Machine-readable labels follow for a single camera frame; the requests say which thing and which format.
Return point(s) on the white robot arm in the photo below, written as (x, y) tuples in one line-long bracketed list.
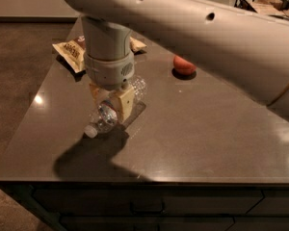
[(248, 50)]

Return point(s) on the black wire basket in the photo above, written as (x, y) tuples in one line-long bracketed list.
[(277, 8)]

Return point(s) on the black drawer handle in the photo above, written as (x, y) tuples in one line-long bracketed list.
[(147, 208)]

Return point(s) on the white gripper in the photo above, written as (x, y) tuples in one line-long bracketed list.
[(108, 72)]

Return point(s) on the dark cabinet drawer front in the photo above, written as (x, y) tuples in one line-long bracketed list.
[(117, 202)]

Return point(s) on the red apple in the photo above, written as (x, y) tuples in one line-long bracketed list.
[(183, 67)]

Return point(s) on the clear plastic water bottle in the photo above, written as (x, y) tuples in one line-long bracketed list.
[(104, 118)]

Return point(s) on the brown white snack bag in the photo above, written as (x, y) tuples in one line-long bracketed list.
[(73, 52)]

